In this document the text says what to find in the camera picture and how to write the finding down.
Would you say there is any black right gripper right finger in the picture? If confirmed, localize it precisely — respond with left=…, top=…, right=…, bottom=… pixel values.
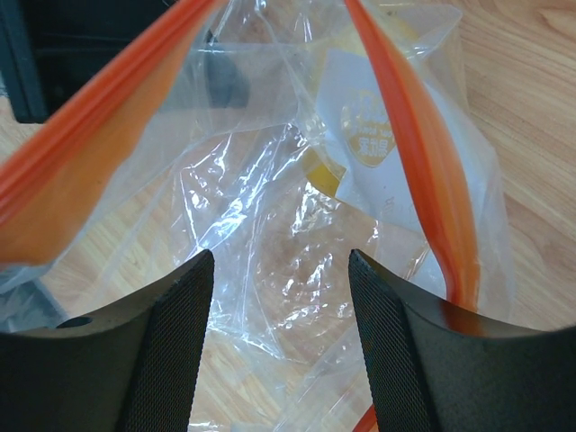
left=348, top=250, right=575, bottom=431

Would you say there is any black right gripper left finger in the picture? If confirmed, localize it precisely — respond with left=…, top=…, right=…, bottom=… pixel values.
left=1, top=250, right=214, bottom=431

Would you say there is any clear zip top bag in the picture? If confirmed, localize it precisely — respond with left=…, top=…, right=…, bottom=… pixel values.
left=0, top=0, right=518, bottom=432

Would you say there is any yellow fake lemon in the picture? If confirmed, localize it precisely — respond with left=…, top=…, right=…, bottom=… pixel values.
left=302, top=13, right=418, bottom=198

